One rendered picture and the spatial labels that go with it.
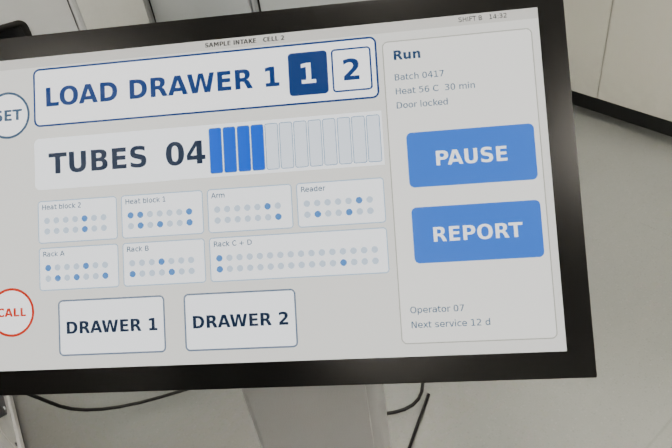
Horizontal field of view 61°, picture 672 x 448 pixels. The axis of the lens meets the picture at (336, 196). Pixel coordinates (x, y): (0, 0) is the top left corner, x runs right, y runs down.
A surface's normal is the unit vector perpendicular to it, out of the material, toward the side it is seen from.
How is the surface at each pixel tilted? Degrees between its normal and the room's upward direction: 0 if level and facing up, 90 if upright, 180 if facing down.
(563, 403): 0
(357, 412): 90
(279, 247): 50
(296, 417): 90
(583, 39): 90
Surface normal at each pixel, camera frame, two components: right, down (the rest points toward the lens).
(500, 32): -0.11, -0.06
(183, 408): -0.12, -0.81
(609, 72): -0.78, 0.44
